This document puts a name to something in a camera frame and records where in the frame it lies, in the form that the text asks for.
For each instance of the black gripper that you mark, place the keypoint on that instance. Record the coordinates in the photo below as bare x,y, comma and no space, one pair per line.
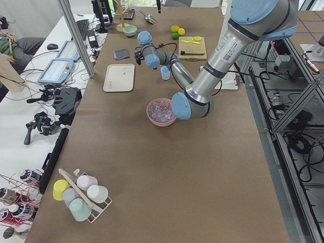
138,59

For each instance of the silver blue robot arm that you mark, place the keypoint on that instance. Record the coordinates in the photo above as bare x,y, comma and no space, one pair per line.
250,21

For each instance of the steel ice scoop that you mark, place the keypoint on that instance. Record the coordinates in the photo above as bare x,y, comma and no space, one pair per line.
148,18

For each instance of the wooden cup tree stand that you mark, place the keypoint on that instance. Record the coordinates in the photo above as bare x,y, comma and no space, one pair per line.
121,10

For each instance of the light blue plastic cup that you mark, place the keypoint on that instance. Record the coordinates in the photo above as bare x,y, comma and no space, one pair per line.
165,73

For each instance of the pink bowl of ice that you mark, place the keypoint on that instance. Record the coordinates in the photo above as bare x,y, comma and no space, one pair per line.
159,112

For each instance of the pink plastic cup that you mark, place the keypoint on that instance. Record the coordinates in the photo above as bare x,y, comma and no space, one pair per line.
85,181

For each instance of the white plastic cup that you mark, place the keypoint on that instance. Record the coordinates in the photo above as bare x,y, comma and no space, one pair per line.
97,193

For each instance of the yellow plastic cup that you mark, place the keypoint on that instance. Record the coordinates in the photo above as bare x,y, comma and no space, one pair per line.
58,189

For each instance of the grey plastic cup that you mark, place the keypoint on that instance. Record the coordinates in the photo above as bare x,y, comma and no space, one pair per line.
69,195

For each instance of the mint green plastic cup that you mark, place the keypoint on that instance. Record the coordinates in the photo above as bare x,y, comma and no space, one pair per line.
80,209

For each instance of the yellow lemon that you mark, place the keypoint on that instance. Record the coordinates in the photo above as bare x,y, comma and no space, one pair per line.
181,32
174,28

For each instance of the green lime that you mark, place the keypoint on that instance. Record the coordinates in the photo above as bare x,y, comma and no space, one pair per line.
174,35

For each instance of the mint green bowl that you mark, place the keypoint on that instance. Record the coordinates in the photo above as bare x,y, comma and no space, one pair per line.
130,30

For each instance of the lemon half slice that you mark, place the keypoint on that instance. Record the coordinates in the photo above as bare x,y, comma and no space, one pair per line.
197,38

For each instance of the wooden cutting board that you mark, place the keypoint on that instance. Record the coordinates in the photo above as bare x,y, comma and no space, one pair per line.
191,47

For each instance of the steel black-tipped muddler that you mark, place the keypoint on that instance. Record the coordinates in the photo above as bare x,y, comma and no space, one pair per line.
191,53

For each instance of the yellow plastic knife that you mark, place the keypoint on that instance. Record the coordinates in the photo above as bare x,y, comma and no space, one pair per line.
190,42

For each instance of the grey folded cloth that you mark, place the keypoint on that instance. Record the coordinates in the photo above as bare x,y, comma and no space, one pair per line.
121,54

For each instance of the black keyboard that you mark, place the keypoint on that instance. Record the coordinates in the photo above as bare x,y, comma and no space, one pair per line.
83,27

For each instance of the cream rabbit serving tray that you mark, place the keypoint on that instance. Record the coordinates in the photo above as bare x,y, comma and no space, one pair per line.
119,78

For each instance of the blue teach pendant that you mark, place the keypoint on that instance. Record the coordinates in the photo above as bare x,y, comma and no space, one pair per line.
69,51
56,72

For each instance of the black computer mouse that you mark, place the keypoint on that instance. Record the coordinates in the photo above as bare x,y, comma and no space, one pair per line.
52,46

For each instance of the aluminium frame post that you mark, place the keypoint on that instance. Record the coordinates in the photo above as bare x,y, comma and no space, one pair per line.
75,33

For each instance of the white wire cup rack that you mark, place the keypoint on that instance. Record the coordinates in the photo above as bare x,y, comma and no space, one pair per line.
97,209

